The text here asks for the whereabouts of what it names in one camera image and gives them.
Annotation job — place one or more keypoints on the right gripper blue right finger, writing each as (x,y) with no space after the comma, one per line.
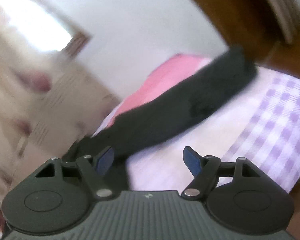
(193,160)

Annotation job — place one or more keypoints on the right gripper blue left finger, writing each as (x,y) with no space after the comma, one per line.
(103,161)

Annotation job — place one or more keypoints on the large black jacket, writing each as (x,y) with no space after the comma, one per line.
(176,110)

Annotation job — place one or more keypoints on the pink white checkered bedsheet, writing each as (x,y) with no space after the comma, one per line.
(262,124)

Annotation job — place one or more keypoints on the beige leaf print curtain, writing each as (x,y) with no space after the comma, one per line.
(47,102)

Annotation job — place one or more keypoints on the brown wooden door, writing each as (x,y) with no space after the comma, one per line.
(268,30)

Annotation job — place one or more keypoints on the wooden window frame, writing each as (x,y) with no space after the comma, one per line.
(79,37)

